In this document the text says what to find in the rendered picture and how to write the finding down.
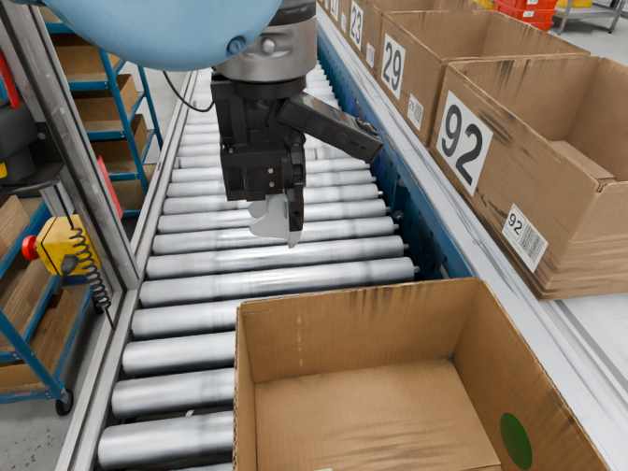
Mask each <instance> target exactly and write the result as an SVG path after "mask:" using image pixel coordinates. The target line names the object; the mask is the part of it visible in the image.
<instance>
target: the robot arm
mask: <svg viewBox="0 0 628 471"><path fill-rule="evenodd" d="M8 1H9V2H11V3H14V4H17V5H33V6H36V7H48V8H49V9H50V10H51V11H52V12H53V13H54V14H55V16H56V17H57V18H58V19H59V20H61V21H62V22H63V23H64V24H65V25H66V26H67V27H68V28H70V29H71V30H72V31H73V32H75V33H76V34H77V35H78V36H80V37H82V38H83V39H85V40H86V41H88V42H89V43H91V44H93V45H94V46H96V47H97V48H99V49H101V50H104V51H106V52H108V53H111V54H113V55H116V56H118V57H120V58H122V59H123V60H125V61H128V62H130V63H132V64H137V65H140V66H143V67H146V68H150V69H154V70H159V71H167V72H188V71H196V70H201V69H205V68H209V67H211V66H214V65H215V68H216V69H217V71H211V81H210V84H209V85H210V90H211V96H212V100H214V103H215V108H216V115H217V121H218V126H219V132H220V159H221V170H222V175H223V181H224V187H225V192H226V198H227V202H229V201H240V200H246V202H251V203H250V204H249V214H250V215H251V216H252V217H253V218H257V219H256V220H254V221H252V222H251V223H250V232H251V233H252V234H253V235H255V236H265V237H275V238H284V239H286V240H287V241H288V248H289V249H293V248H294V247H295V245H296V244H297V242H298V241H299V239H300V238H301V235H302V232H303V226H304V188H305V187H306V186H307V168H306V154H305V149H304V145H305V143H306V141H307V139H306V136H305V134H307V135H309V136H312V137H315V138H317V139H319V140H320V141H322V142H324V143H326V144H329V145H331V146H333V147H335V148H337V149H339V150H342V151H344V152H345V153H347V154H348V155H349V156H351V157H353V158H355V159H359V160H363V161H365V162H367V163H369V164H372V163H373V162H374V160H375V159H376V157H377V156H378V154H379V152H380V151H381V149H382V148H383V147H384V143H383V142H382V140H381V138H380V137H379V132H378V130H377V128H375V126H374V125H372V124H370V123H369V122H367V121H365V120H362V119H360V118H354V117H352V116H351V115H349V114H347V113H345V112H343V111H341V110H339V109H337V108H335V107H333V106H331V105H329V104H327V103H325V102H323V101H322V100H320V99H318V98H316V97H314V96H312V95H310V94H308V93H306V92H304V89H305V88H306V86H307V74H308V73H309V72H310V71H312V70H313V69H314V68H315V67H316V64H317V12H316V10H317V0H8ZM228 145H230V147H228ZM223 146H224V147H223ZM252 201H253V202H252Z"/></svg>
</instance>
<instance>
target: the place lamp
mask: <svg viewBox="0 0 628 471"><path fill-rule="evenodd" d="M500 431H501V437H502V440H503V443H504V446H505V448H506V450H507V453H508V455H509V457H510V458H511V460H512V461H513V462H514V464H515V465H516V466H517V467H519V468H520V469H522V470H527V469H529V468H530V467H531V465H532V460H533V454H532V448H531V444H530V441H529V438H528V436H527V434H526V432H525V430H524V428H523V426H522V425H521V423H520V422H519V420H518V419H517V418H516V417H515V416H514V415H512V414H510V413H505V414H503V415H502V417H501V420H500Z"/></svg>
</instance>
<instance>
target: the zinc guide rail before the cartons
mask: <svg viewBox="0 0 628 471"><path fill-rule="evenodd" d="M316 12H317V22H318V23H319V25H320V26H321V29H322V30H323V32H324V33H325V34H326V36H327V37H328V39H329V41H330V42H331V44H332V45H333V47H334V49H335V51H336V52H337V54H338V56H339V57H340V59H341V61H342V62H343V64H344V65H345V66H346V68H347V69H348V71H349V72H350V75H351V76H352V78H353V80H354V81H355V83H356V84H357V86H358V88H359V89H360V91H361V92H362V94H363V96H364V98H365V100H366V101H367V103H368V104H369V106H370V107H371V108H372V110H373V111H374V113H375V115H376V116H377V118H378V120H379V122H380V123H381V125H382V127H383V128H384V130H385V131H386V133H387V135H388V136H389V138H390V140H391V141H392V143H393V144H394V146H395V147H396V149H397V150H398V152H399V154H400V155H401V157H402V159H403V160H404V162H405V163H406V165H407V167H408V169H409V170H410V172H411V174H412V175H413V177H414V179H415V180H416V181H417V182H418V184H419V186H420V187H421V189H422V191H423V193H424V194H425V196H426V198H427V199H428V201H429V202H430V204H431V206H432V207H433V209H434V210H435V213H436V214H437V216H438V218H439V219H440V220H441V221H442V223H443V225H444V226H445V228H446V230H447V231H448V233H449V234H450V237H451V238H452V240H453V241H454V243H455V245H456V246H457V248H458V250H459V251H460V253H461V254H462V255H463V257H464V259H465V260H466V262H467V264H468V265H469V267H470V269H471V270H472V272H473V273H474V275H475V277H478V278H479V279H480V280H482V279H484V280H486V281H487V282H488V284H489V285H490V287H491V288H492V290H493V292H494V293H495V295H496V296H497V298H498V299H499V301H500V302H501V304H502V305H503V307H504V308H505V310H506V311H507V313H508V314H509V316H510V317H511V319H512V320H513V321H514V322H515V324H516V325H517V327H518V328H519V330H520V331H521V333H522V335H523V336H524V338H525V339H526V341H527V342H528V344H529V345H530V347H531V348H532V350H533V351H534V353H535V355H536V356H537V358H538V359H539V361H540V362H541V363H542V364H543V366H544V367H545V369H546V370H547V372H548V373H549V375H550V377H551V378H552V380H553V381H554V383H555V384H556V386H557V387H558V389H559V390H560V392H561V393H562V395H563V396H564V398H565V400H566V401H567V403H568V405H569V406H570V407H571V408H572V410H573V411H574V413H575V414H576V416H577V417H578V419H579V421H580V422H581V424H582V425H583V427H584V428H585V430H586V431H587V433H588V435H589V436H590V438H591V439H592V441H593V443H594V444H595V446H596V447H597V448H598V449H599V451H600V452H601V454H602V455H603V457H604V458H605V460H606V461H607V464H608V465H609V467H610V468H611V470H612V471H628V423H627V422H626V421H625V419H624V418H623V417H622V415H621V414H620V412H619V411H618V410H617V409H616V408H615V406H614V405H613V404H612V402H611V401H610V400H609V398H608V397H607V395H606V394H605V392H604V391H603V390H602V388H601V387H600V386H599V384H598V383H597V382H596V380H595V379H594V377H593V376H592V374H591V373H590V372H589V370H588V369H587V368H586V366H585V365H584V364H583V362H582V361H581V360H580V359H579V357H578V356H577V355H576V353H575V352H574V351H573V349H572V348H571V346H570V345H569V344H568V342H567V341H566V340H565V338H564V337H563V335H562V334H561V333H560V331H559V330H558V328H557V327H556V326H555V324H554V323H553V322H552V320H551V319H550V317H549V316H548V315H547V313H546V312H545V310H544V309H543V308H542V306H541V305H539V303H538V302H537V301H536V299H535V297H534V296H533V295H532V293H531V292H530V291H529V289H528V288H527V287H526V285H525V284H524V283H523V281H522V280H521V278H520V277H519V275H518V274H517V273H516V271H515V270H514V269H513V267H512V266H511V265H510V263H509V262H508V260H507V259H506V257H505V256H504V255H503V253H502V252H501V251H500V250H499V249H498V248H497V246H496V245H495V243H494V242H493V241H492V239H491V238H490V236H489V235H488V234H487V232H486V231H485V229H484V228H483V227H482V225H481V224H480V223H479V221H478V220H477V218H476V217H475V216H474V214H473V213H472V211H471V210H470V209H469V207H468V206H467V205H466V203H465V202H464V200H463V199H462V198H461V196H460V195H459V194H458V193H457V192H456V190H455V189H454V188H453V186H452V185H451V184H450V182H449V181H448V179H447V178H446V176H445V175H444V174H443V172H442V171H441V170H440V168H439V167H438V166H437V164H436V163H435V161H434V160H433V158H432V157H431V156H430V154H429V153H428V152H427V150H426V149H425V148H424V146H423V145H422V143H421V142H420V141H419V139H418V138H417V137H416V136H415V135H414V133H413V132H412V131H411V129H410V128H409V126H408V125H407V123H406V122H405V121H404V119H403V118H402V117H401V115H400V114H399V112H398V111H397V110H396V108H395V107H394V106H393V104H392V103H391V101H390V100H389V99H388V97H387V96H386V94H385V93H384V92H383V91H382V90H381V89H380V87H379V86H378V84H377V83H376V82H375V80H374V79H373V77H372V76H371V75H370V73H369V72H368V71H367V69H366V68H365V67H364V65H363V64H362V62H361V61H360V59H359V58H358V57H357V55H356V54H355V53H354V51H353V50H352V49H351V47H350V45H349V44H348V43H347V41H346V40H345V39H344V37H343V36H342V35H341V34H340V33H339V32H338V30H337V29H336V27H335V26H334V24H333V23H332V22H331V20H330V19H329V18H328V16H327V15H326V14H325V12H324V11H323V9H322V8H321V6H320V5H319V4H318V2H317V10H316ZM479 282H480V281H479Z"/></svg>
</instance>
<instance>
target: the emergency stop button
mask: <svg viewBox="0 0 628 471"><path fill-rule="evenodd" d="M36 238H37V236H35V235H29V236H27V237H26V238H25V239H24V240H23V241H22V245H21V249H22V253H23V255H24V257H25V258H26V259H28V260H32V261H34V260H37V259H39V258H40V257H39V256H37V254H36V250H35V242H36Z"/></svg>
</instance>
